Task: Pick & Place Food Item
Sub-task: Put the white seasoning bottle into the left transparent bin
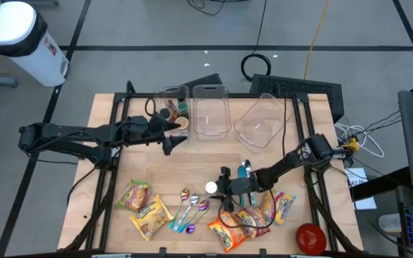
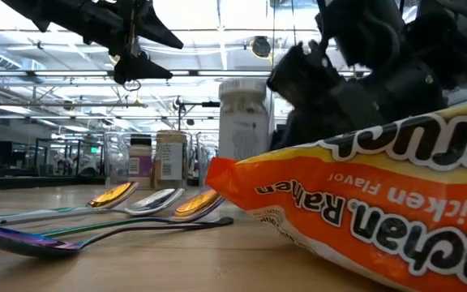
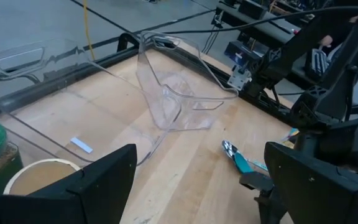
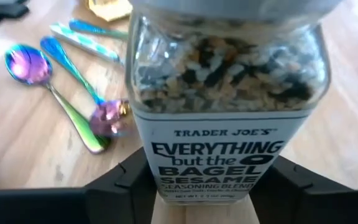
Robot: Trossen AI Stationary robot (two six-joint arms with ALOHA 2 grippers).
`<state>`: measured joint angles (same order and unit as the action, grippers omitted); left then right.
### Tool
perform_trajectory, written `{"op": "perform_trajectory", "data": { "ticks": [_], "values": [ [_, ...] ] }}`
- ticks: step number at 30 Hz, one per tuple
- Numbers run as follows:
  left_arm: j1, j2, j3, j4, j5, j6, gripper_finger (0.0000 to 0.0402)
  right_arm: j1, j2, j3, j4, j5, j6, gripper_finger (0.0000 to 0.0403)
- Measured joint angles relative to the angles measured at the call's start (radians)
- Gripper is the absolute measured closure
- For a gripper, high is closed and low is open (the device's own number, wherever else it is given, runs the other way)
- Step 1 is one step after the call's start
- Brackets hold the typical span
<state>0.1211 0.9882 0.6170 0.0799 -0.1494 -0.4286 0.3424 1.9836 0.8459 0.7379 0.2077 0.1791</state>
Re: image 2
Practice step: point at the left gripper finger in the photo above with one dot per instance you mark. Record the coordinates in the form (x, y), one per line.
(140, 69)
(156, 28)

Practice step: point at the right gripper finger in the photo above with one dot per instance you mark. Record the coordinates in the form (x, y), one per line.
(318, 123)
(302, 77)

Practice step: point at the white-lid seasoning jar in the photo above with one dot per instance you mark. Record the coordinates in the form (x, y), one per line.
(243, 121)

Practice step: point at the orange chicken ramen pack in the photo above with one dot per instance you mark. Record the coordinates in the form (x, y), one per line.
(379, 211)

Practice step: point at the rainbow iridescent metal spoon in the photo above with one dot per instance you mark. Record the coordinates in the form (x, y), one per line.
(18, 241)
(112, 195)
(197, 204)

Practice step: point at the silver metal spoon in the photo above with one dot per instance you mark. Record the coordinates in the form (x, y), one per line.
(154, 201)

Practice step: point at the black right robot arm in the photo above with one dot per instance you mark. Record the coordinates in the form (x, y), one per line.
(440, 40)

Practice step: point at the black round hanging device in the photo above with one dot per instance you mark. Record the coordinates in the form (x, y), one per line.
(261, 46)

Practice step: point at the black boom stand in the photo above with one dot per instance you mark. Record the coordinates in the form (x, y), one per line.
(201, 104)

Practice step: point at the green exit sign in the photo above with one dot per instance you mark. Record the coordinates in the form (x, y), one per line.
(94, 150)

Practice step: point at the clear plastic spice bin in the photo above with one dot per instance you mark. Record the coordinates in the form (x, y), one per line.
(114, 162)

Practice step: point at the black aluminium table frame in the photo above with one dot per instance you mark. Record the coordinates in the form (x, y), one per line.
(35, 183)

